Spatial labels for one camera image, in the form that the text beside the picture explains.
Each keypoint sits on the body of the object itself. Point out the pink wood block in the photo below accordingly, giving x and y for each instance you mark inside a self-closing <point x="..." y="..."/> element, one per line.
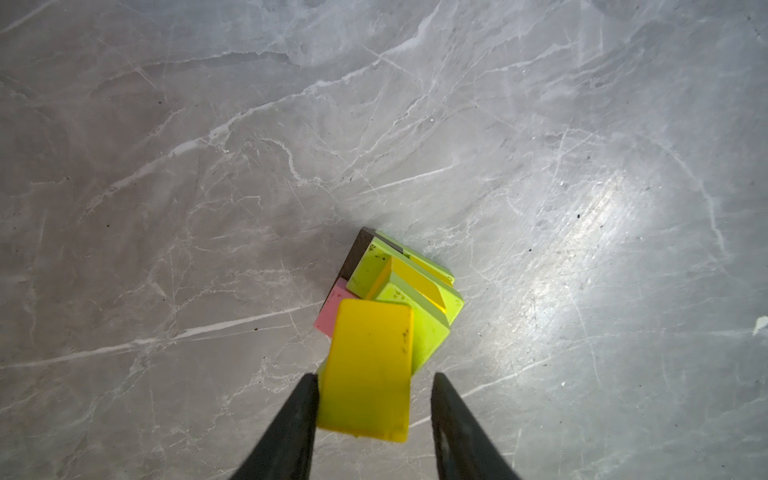
<point x="326" y="319"/>

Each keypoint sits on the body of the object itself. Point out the green block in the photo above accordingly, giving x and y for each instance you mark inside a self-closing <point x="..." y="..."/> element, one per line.
<point x="441" y="272"/>
<point x="430" y="325"/>
<point x="431" y="280"/>

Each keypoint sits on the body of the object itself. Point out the yellow wedge block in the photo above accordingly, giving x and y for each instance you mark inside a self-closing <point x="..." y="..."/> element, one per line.
<point x="364" y="388"/>

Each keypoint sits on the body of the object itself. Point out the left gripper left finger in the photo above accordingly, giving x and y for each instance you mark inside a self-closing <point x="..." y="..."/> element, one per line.
<point x="285" y="449"/>

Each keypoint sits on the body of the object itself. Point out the dark brown wood block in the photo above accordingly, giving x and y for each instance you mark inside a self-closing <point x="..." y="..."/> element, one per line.
<point x="356" y="252"/>

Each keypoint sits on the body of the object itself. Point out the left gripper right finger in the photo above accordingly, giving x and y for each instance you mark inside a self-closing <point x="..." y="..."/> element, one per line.
<point x="462" y="448"/>

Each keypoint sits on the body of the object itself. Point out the yellow cube block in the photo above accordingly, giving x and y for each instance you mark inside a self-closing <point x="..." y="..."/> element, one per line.
<point x="398" y="269"/>

